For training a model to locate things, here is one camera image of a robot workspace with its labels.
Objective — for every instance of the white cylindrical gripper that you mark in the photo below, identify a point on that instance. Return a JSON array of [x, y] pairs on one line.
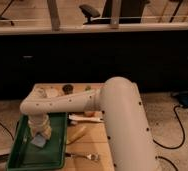
[[40, 124]]

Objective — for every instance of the blue sponge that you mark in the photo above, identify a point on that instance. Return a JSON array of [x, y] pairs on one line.
[[39, 141]]

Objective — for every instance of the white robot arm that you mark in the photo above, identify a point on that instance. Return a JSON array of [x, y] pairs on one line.
[[131, 141]]

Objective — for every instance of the green plastic tray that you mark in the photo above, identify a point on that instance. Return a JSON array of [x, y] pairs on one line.
[[25, 156]]

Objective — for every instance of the white round object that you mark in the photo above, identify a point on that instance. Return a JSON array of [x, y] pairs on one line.
[[51, 92]]

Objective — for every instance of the yellow corn cob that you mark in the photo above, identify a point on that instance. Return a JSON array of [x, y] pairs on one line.
[[74, 135]]

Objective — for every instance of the dark brown round bowl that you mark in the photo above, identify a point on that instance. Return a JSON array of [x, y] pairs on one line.
[[68, 88]]

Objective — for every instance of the orange round fruit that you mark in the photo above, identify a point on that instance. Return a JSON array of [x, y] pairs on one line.
[[89, 113]]

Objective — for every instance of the silver metal fork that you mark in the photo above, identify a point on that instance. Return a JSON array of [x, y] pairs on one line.
[[92, 157]]

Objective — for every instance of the small green fruit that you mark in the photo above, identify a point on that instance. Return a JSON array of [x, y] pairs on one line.
[[88, 88]]

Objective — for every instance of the dark cabinet counter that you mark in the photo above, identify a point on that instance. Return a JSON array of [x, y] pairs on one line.
[[154, 58]]

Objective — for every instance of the black office chair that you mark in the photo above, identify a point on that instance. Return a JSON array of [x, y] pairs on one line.
[[131, 11]]

